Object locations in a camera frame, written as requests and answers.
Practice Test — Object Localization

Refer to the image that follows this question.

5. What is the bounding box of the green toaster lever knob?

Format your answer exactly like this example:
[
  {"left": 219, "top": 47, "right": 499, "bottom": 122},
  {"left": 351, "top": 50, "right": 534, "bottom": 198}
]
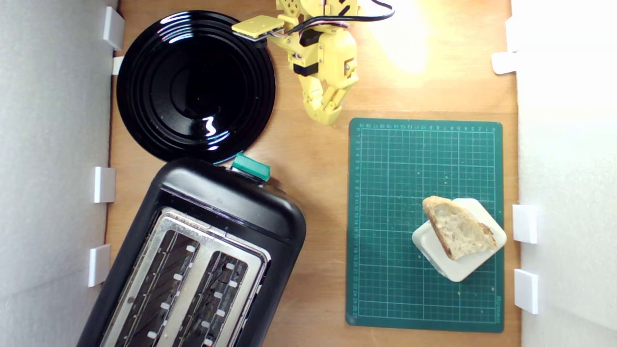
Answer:
[{"left": 231, "top": 152, "right": 271, "bottom": 183}]

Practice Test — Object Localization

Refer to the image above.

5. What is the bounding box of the black two-slot toaster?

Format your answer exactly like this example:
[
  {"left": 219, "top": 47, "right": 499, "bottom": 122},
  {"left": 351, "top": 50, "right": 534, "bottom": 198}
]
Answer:
[{"left": 77, "top": 158, "right": 307, "bottom": 347}]

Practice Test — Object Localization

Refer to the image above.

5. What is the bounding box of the white square block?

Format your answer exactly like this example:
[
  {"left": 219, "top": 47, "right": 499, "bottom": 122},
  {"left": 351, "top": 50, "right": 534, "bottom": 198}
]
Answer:
[{"left": 412, "top": 198, "right": 508, "bottom": 283}]

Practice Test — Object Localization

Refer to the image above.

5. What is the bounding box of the green cutting mat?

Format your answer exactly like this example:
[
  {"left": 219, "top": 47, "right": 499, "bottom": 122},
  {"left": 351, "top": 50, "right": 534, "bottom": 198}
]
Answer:
[{"left": 346, "top": 118, "right": 505, "bottom": 333}]

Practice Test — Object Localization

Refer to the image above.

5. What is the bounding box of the yellow gripper camera mount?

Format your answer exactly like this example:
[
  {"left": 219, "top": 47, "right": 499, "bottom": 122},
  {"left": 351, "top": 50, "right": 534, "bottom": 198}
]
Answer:
[{"left": 231, "top": 15, "right": 286, "bottom": 44}]

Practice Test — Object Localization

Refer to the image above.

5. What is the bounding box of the black round plate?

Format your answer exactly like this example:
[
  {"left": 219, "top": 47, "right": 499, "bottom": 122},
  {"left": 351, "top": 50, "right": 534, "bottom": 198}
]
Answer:
[{"left": 117, "top": 11, "right": 276, "bottom": 163}]

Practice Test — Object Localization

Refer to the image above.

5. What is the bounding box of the white wall clip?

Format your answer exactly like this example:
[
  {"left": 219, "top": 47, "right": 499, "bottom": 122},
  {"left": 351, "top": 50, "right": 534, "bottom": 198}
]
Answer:
[
  {"left": 94, "top": 167, "right": 116, "bottom": 203},
  {"left": 504, "top": 17, "right": 519, "bottom": 53},
  {"left": 512, "top": 204, "right": 538, "bottom": 244},
  {"left": 492, "top": 51, "right": 519, "bottom": 75},
  {"left": 103, "top": 6, "right": 125, "bottom": 51},
  {"left": 514, "top": 269, "right": 539, "bottom": 315},
  {"left": 88, "top": 244, "right": 111, "bottom": 288}
]

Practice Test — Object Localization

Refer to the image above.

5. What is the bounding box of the brown bread slice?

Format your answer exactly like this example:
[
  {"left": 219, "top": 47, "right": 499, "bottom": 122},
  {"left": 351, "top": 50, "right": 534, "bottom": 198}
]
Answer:
[{"left": 422, "top": 195, "right": 498, "bottom": 261}]

